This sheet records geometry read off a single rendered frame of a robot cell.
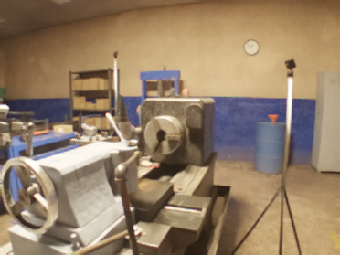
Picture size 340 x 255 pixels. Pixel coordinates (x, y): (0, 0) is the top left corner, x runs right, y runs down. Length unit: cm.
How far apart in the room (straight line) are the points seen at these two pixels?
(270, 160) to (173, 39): 320
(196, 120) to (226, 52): 352
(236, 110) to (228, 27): 171
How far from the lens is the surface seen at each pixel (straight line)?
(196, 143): 172
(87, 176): 78
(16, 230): 88
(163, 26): 550
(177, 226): 92
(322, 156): 475
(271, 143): 430
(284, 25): 520
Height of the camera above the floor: 135
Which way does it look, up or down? 8 degrees down
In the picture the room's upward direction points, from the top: straight up
